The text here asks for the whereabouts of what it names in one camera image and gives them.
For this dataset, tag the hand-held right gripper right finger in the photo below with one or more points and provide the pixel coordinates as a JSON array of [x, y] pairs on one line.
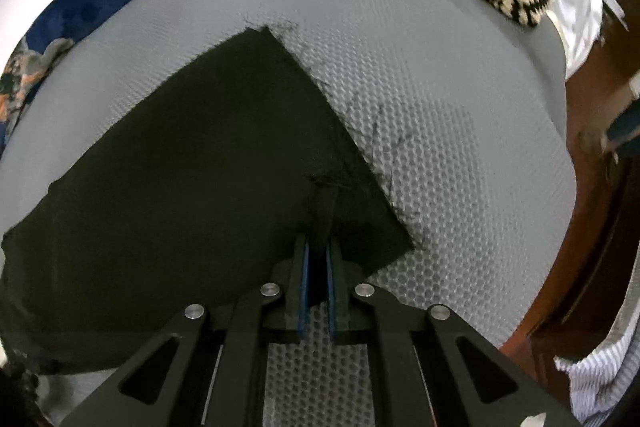
[[331, 292]]

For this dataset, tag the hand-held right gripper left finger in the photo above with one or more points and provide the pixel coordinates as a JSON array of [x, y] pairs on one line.
[[301, 287]]

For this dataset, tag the black pants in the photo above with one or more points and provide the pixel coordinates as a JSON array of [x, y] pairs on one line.
[[175, 182]]

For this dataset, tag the grey honeycomb mat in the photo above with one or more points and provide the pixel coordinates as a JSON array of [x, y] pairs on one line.
[[425, 132]]

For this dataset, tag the white pinstriped cloth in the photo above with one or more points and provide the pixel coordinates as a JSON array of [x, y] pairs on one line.
[[595, 372]]

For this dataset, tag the brown wooden furniture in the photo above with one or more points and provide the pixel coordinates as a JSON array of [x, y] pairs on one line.
[[585, 117]]

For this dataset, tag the blue floral blanket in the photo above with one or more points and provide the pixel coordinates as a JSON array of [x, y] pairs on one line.
[[85, 12]]

